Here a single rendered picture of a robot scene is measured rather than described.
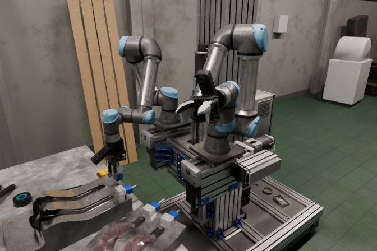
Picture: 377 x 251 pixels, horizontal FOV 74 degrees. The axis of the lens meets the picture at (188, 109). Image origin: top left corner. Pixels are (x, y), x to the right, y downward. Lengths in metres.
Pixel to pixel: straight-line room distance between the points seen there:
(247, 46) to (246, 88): 0.19
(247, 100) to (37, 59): 2.55
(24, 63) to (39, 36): 0.34
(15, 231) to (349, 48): 5.89
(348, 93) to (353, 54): 0.80
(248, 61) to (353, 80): 4.99
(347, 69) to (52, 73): 5.28
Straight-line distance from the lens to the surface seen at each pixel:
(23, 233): 1.35
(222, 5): 1.43
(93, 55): 3.05
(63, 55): 3.28
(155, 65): 1.35
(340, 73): 6.12
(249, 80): 1.18
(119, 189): 1.33
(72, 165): 1.85
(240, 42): 1.15
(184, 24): 3.91
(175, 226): 1.20
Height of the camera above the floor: 1.69
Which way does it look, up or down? 19 degrees down
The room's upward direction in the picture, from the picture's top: straight up
